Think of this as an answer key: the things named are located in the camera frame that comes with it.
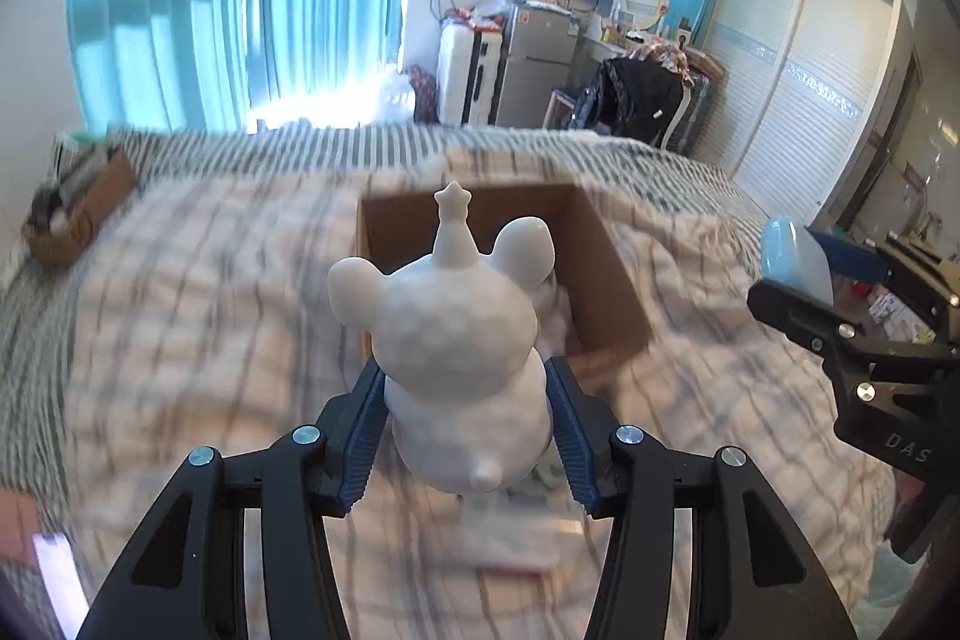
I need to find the dark suitcase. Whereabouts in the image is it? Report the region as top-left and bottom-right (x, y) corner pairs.
(671, 51), (727, 155)

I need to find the grey refrigerator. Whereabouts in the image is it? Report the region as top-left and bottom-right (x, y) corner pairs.
(491, 0), (580, 128)

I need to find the clear plastic bag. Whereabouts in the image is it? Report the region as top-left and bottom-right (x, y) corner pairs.
(373, 68), (418, 125)

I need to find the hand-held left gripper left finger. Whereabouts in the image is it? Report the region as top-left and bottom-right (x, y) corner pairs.
(75, 361), (385, 640)

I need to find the black jacket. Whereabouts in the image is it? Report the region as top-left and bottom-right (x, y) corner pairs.
(574, 56), (688, 148)

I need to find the white sliding wardrobe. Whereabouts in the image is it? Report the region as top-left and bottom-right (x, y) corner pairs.
(690, 0), (922, 230)

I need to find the white suitcase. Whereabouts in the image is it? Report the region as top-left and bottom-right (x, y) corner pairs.
(437, 20), (512, 126)

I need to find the brown box with clutter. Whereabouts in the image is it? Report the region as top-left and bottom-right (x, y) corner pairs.
(22, 147), (140, 271)

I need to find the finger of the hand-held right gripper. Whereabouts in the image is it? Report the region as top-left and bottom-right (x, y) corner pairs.
(814, 233), (960, 341)
(748, 217), (893, 386)

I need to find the cardboard box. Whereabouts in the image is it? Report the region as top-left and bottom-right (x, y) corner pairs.
(355, 184), (653, 378)

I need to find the white bear figurine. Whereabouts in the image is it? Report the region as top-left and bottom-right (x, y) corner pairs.
(328, 180), (557, 496)

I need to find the smartphone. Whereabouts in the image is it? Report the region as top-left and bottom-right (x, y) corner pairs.
(33, 533), (80, 640)

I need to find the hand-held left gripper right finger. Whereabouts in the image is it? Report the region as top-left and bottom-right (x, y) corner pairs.
(546, 356), (860, 640)

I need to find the small colourful carton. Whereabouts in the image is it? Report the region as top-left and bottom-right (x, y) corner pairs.
(862, 286), (940, 342)

